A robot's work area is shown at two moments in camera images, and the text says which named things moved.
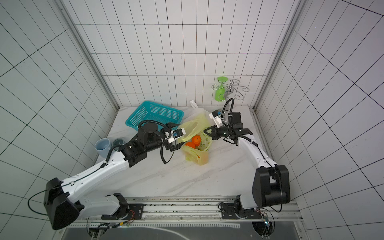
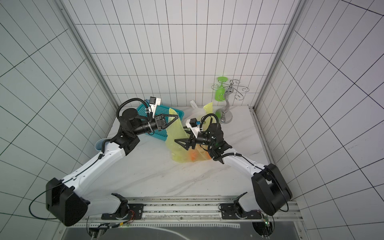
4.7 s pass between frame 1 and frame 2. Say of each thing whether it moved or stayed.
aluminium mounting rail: stayed
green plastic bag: moved
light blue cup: stayed
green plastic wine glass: stayed
